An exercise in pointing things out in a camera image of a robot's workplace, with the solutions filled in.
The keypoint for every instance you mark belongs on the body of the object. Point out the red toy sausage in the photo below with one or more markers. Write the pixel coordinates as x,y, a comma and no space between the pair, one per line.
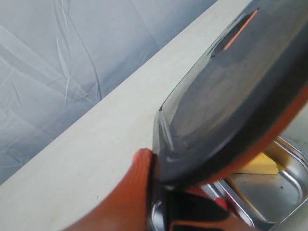
221,202

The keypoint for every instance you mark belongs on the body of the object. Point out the dark transparent box lid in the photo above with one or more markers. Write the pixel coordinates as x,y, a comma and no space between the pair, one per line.
237,98

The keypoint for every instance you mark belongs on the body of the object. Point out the stainless steel lunch box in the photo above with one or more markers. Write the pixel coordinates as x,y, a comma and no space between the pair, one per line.
261,202

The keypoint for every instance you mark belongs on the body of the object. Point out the yellow toy cheese wedge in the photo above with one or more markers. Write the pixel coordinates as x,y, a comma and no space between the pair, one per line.
261,164

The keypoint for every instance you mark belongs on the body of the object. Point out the blue backdrop cloth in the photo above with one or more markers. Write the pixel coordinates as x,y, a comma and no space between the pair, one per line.
59,58

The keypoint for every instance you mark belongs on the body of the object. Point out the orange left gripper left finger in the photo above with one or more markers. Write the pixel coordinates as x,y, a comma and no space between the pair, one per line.
124,209

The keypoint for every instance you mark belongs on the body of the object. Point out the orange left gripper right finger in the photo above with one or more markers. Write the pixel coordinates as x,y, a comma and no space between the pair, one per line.
194,211

